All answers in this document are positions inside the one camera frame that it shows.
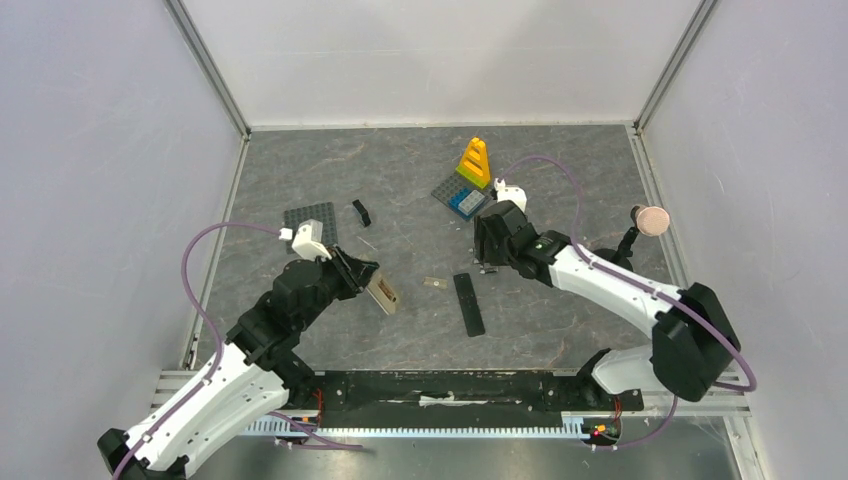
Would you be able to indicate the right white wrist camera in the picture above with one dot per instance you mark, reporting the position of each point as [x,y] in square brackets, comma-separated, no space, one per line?
[512,193]

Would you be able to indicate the small black plastic piece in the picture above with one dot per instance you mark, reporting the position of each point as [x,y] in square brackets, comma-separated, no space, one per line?
[362,212]

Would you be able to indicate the white slotted cable duct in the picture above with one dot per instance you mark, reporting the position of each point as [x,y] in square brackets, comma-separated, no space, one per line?
[570,428]

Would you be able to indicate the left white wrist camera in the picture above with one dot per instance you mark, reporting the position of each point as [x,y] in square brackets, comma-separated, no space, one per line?
[307,241]

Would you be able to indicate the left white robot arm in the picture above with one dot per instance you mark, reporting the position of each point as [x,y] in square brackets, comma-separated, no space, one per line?
[255,372]

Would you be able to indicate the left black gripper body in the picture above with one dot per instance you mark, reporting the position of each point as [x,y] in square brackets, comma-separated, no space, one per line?
[340,276]

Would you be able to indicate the black slim remote control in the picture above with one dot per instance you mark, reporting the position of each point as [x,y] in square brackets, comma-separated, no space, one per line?
[469,306]

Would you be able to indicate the grey blue lego plate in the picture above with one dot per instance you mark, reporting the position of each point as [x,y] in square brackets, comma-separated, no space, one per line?
[461,196]

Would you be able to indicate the black microphone stand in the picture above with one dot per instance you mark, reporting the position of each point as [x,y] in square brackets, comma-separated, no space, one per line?
[621,255]

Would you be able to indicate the beige foam microphone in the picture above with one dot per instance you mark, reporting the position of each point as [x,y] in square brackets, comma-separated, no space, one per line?
[651,221]

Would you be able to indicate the yellow green lego tower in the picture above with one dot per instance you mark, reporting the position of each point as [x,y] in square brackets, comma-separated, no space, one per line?
[474,163]

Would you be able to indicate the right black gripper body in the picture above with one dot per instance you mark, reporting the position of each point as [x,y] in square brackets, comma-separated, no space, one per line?
[490,241]

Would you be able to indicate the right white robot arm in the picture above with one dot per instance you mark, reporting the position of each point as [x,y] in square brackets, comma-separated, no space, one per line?
[691,339]

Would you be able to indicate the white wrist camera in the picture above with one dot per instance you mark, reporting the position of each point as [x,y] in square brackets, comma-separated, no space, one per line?
[512,193]
[307,241]

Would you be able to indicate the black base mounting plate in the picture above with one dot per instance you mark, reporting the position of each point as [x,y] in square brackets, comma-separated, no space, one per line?
[374,399]

